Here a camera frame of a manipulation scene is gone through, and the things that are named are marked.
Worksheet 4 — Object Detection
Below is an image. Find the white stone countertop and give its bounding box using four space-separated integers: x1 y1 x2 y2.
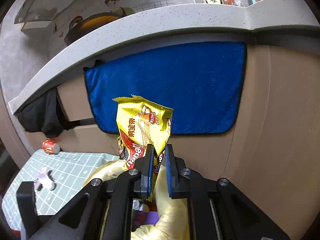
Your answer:
9 0 319 113

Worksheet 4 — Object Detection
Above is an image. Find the black wok with orange handle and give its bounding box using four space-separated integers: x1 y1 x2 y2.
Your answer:
64 12 120 45

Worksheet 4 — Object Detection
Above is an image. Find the blue hanging towel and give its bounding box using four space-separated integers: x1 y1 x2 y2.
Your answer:
84 42 247 135

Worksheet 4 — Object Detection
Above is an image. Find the trash bin with yellow bag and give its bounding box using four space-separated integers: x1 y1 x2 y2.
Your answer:
83 158 190 240

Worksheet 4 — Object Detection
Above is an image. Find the black hanging cloth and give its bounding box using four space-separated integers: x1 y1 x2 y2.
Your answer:
15 88 70 138

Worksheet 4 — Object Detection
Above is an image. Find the yellow wafer snack wrapper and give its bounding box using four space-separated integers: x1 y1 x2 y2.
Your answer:
114 95 173 200

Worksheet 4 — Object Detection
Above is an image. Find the green checked tablecloth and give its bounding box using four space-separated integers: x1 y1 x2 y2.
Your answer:
2 149 118 231

